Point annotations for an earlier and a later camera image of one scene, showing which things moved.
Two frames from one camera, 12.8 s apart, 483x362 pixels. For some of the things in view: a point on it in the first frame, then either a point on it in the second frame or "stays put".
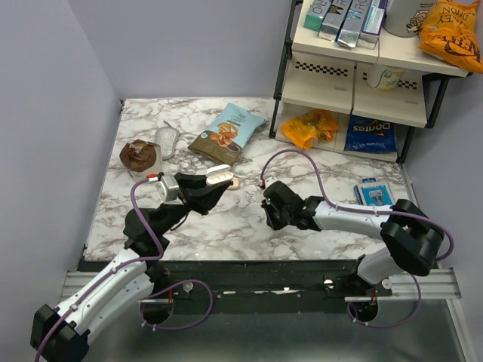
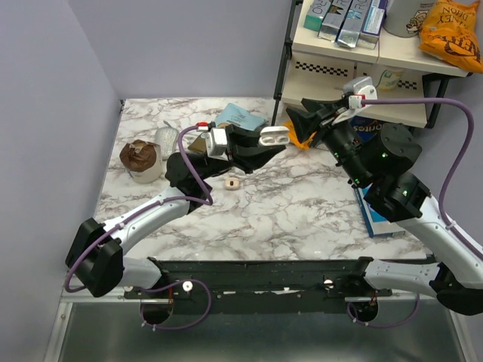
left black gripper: x=196 y=195 -> x=244 y=151
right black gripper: x=274 y=223 -> x=305 y=124
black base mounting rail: x=267 y=286 stays put
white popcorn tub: x=406 y=18 stays put
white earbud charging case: x=219 y=174 -> x=272 y=136
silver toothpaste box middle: x=352 y=23 stays put
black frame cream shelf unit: x=366 y=100 stays put
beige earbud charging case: x=236 y=184 stays put
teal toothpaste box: x=315 y=16 stays put
